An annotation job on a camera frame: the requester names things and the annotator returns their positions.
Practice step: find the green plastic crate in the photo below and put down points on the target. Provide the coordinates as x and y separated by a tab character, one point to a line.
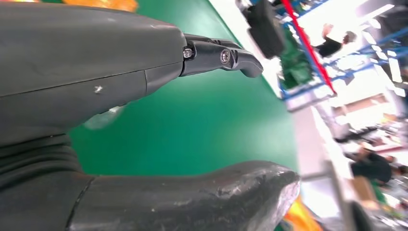
296	70

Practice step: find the green table mat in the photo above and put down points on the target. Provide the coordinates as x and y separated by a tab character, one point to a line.
207	127

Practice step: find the blue shelf frame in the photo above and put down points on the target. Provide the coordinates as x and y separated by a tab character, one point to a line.
302	92

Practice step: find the white table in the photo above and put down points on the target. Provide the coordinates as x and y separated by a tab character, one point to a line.
232	12

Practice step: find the black zip carrying case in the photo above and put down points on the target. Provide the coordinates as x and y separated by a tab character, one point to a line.
266	32

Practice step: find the yellow taped cardboard patch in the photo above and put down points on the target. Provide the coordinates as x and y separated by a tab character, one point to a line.
102	4

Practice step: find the person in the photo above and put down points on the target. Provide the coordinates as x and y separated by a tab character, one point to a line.
330	47
373	167

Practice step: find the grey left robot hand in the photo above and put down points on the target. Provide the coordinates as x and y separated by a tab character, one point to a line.
79	57

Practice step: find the red barrier tape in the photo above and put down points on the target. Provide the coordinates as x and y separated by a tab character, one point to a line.
308	44

